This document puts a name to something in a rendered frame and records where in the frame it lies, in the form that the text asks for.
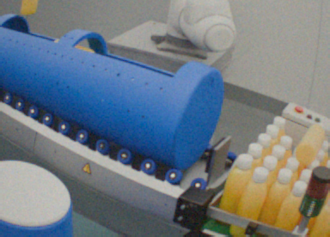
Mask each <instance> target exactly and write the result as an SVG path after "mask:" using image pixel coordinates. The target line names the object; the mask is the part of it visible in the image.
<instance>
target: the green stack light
mask: <svg viewBox="0 0 330 237"><path fill-rule="evenodd" d="M326 199H327V197H325V198H323V199H314V198H311V197H310V196H309V195H308V194H307V193H306V191H304V193H303V196H302V201H301V203H300V205H299V208H298V210H299V212H300V213H301V215H302V216H305V217H310V218H312V217H317V216H318V215H319V214H320V213H321V211H322V209H323V206H324V203H325V201H326Z"/></svg>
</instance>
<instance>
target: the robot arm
mask: <svg viewBox="0 0 330 237"><path fill-rule="evenodd" d="M235 35H236V28H235V25H234V23H233V19H232V14H231V10H230V8H229V1H228V0H171V2H170V5H169V9H168V28H167V32H166V33H152V35H151V36H150V40H152V41H155V42H159V43H161V44H160V45H159V46H157V50H158V51H159V52H172V53H177V54H184V55H187V56H192V57H196V58H200V59H205V60H207V53H208V52H225V51H227V50H228V49H229V48H230V47H231V46H232V45H233V44H234V42H235V38H236V36H235Z"/></svg>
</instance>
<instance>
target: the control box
mask: <svg viewBox="0 0 330 237"><path fill-rule="evenodd" d="M295 106H298V105H296V104H294V103H292V102H290V104H289V105H288V106H287V107H286V108H285V109H284V110H283V113H282V117H281V118H283V119H285V125H284V133H285V136H286V137H290V138H291V139H292V143H291V145H293V146H295V147H297V146H298V144H299V143H300V142H301V141H302V139H303V137H304V135H305V133H306V131H307V130H308V128H309V127H311V126H312V125H315V124H317V123H322V124H323V125H324V131H325V141H327V142H328V143H329V141H330V118H326V117H324V116H322V115H320V114H318V113H316V112H311V111H310V110H309V109H306V108H304V107H302V108H303V111H302V112H298V111H297V110H296V109H295ZM311 113H312V114H313V115H312V114H311ZM308 114H311V115H312V118H307V115H308ZM320 117H321V118H320ZM315 118H319V119H320V120H321V121H320V122H316V121H315Z"/></svg>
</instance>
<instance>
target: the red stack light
mask: <svg viewBox="0 0 330 237"><path fill-rule="evenodd" d="M305 191H306V193H307V194H308V195H309V196H310V197H311V198H314V199H323V198H326V197H327V195H328V193H329V191H330V182H329V183H326V184H325V183H321V182H318V181H316V180H315V179H314V178H313V176H312V174H310V178H309V182H308V183H307V186H306V189H305Z"/></svg>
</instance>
